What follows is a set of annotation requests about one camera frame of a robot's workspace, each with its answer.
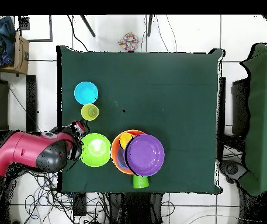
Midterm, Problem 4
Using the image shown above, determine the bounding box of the colourful patterned box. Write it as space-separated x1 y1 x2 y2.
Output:
117 31 140 53

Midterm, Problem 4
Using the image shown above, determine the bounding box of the dark green tablecloth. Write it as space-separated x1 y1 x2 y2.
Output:
56 45 225 194

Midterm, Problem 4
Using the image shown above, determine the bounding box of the black tripod leg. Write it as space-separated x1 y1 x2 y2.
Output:
80 15 96 38
147 15 153 37

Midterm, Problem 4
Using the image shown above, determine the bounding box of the brown cardboard box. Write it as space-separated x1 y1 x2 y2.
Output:
0 29 30 76

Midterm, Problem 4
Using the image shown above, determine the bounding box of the small cyan plastic bowl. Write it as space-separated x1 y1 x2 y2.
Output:
74 80 99 106

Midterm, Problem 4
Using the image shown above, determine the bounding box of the translucent yellow plastic cup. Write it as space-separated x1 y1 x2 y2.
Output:
81 103 100 121

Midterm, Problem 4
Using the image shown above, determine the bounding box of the large orange plastic bowl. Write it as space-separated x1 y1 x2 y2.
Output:
111 129 148 175

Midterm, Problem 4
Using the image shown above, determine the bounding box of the green plastic cup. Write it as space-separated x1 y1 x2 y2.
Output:
133 174 150 189

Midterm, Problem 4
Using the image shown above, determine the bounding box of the green plastic bowl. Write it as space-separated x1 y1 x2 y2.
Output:
79 132 112 168

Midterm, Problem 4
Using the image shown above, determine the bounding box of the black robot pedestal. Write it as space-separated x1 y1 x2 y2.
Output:
108 192 164 224

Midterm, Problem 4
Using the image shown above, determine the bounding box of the translucent blue ribbed bowl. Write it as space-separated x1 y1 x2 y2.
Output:
116 148 129 170

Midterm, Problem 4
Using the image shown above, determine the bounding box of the black bench frame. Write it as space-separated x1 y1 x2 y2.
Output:
0 74 39 134

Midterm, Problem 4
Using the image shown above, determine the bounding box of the purple plastic bowl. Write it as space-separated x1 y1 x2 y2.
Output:
124 134 165 177

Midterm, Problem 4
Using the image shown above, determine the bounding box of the yellow-orange plastic cup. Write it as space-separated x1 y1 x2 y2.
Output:
119 132 134 149

